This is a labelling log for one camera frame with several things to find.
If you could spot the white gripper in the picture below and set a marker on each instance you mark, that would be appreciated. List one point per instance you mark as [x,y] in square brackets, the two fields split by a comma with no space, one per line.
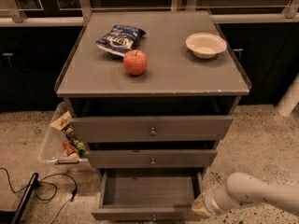
[210,200]

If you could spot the grey bottom drawer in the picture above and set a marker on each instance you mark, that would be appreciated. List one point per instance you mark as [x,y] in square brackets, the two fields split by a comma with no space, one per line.
[149,194]

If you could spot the grey drawer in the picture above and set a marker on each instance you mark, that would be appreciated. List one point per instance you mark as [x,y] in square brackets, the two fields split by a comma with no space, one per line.
[161,158]
[149,194]
[151,129]

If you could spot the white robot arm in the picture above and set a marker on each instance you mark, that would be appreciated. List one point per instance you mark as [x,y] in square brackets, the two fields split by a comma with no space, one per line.
[261,155]

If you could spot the grey top drawer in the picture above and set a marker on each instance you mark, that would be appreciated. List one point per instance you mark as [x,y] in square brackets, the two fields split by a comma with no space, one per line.
[151,129]

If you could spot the grey middle drawer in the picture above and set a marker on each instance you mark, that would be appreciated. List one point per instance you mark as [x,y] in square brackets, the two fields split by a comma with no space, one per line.
[161,158]

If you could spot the grey drawer cabinet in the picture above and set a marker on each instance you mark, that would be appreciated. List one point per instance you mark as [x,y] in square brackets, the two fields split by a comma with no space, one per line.
[176,83]

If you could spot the green snack pouch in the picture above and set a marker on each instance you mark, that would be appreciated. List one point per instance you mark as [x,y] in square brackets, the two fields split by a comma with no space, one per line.
[80,147]

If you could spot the orange red snack pouch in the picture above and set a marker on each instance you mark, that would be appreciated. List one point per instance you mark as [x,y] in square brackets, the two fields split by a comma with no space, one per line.
[70,149]

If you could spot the clear plastic bin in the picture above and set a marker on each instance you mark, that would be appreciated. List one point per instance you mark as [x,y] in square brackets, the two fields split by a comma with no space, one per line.
[52,150]

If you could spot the red apple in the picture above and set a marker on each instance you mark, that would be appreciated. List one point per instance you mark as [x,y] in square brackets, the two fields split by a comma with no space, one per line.
[135,62]

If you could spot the brown snack packet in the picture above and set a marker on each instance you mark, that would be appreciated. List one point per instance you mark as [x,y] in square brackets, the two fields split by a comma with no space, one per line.
[63,125]

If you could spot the white paper bowl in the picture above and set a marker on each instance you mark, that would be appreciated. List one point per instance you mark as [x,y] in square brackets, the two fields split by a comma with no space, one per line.
[205,45]

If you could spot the black flat bar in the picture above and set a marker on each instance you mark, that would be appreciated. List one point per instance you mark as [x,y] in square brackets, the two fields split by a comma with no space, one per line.
[25,198]

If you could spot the blue chip bag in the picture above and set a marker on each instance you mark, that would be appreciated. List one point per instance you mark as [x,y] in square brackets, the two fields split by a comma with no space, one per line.
[120,40]

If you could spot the metal railing frame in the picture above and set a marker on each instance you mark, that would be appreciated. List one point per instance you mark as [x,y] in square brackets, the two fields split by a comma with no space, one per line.
[24,12]

